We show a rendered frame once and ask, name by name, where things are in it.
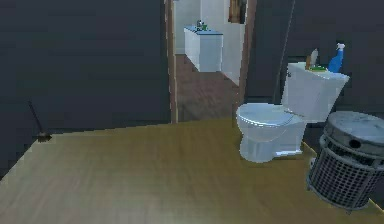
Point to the brown scrub brush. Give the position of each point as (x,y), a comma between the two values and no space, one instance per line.
(312,59)

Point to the green sponge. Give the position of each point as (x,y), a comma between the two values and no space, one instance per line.
(317,68)

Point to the white cabinet with blue top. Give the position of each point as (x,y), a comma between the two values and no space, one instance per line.
(205,50)

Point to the white toilet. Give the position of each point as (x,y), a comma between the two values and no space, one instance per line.
(266,130)

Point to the grey mesh waste bin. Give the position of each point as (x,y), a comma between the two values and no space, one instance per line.
(350,160)

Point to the brown framed wall picture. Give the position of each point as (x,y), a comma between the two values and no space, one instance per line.
(237,10)

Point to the blue spray bottle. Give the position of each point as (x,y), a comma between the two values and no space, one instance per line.
(336,61)

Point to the dark open room door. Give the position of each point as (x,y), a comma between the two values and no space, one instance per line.
(266,50)

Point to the green house plant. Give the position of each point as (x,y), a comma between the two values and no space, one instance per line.
(201,25)

